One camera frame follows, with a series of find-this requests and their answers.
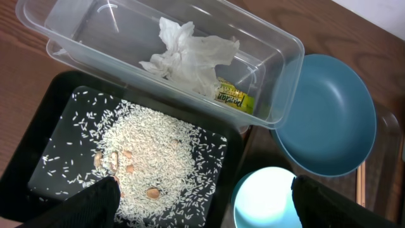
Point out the dark blue plate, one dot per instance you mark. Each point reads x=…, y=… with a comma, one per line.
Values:
x=332, y=124

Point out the black plastic tray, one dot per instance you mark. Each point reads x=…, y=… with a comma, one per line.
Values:
x=31, y=142

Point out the light blue bowl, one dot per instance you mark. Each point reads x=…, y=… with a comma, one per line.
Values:
x=263, y=198

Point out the brown serving tray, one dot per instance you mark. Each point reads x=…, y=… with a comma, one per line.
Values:
x=381, y=165

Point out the rice pile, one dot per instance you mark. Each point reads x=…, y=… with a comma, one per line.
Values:
x=166, y=169

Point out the green yellow snack wrapper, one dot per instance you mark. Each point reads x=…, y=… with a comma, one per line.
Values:
x=228, y=94

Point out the clear plastic waste bin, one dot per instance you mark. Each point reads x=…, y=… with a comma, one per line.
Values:
x=112, y=37

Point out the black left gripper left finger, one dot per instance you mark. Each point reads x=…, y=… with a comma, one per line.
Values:
x=93, y=207

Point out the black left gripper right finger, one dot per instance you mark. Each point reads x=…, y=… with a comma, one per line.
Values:
x=319, y=206

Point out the wooden chopstick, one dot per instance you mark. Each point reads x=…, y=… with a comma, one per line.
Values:
x=361, y=185

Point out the white paper napkin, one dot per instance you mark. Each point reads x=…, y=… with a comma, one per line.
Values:
x=188, y=60

